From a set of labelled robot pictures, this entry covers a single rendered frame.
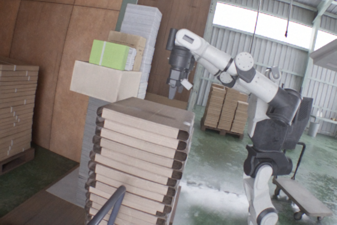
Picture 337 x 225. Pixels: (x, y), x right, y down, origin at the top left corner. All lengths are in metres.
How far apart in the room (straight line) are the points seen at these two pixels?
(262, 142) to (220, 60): 0.48
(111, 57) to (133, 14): 0.61
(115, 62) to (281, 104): 0.95
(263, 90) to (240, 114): 4.72
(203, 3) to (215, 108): 3.63
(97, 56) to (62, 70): 1.32
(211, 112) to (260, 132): 4.44
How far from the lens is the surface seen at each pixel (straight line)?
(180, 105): 2.09
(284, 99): 0.96
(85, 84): 1.45
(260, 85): 0.92
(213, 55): 0.90
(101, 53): 1.41
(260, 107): 1.09
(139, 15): 1.86
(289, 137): 1.19
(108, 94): 1.38
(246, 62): 0.89
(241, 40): 10.13
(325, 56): 1.95
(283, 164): 1.31
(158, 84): 2.23
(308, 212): 2.74
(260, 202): 1.39
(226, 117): 5.59
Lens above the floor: 1.33
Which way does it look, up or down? 4 degrees down
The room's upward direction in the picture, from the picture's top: 13 degrees clockwise
